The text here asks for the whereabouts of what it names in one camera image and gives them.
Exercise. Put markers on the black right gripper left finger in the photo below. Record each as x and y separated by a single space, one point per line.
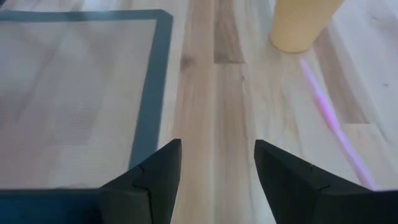
149 186

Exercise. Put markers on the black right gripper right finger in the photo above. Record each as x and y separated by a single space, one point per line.
295 193

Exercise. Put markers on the pink plastic straw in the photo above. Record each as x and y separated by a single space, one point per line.
329 115

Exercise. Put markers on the yellow plastic cup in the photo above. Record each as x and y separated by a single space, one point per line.
298 25

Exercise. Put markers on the grey bordered silicone baking mat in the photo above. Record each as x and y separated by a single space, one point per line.
152 93

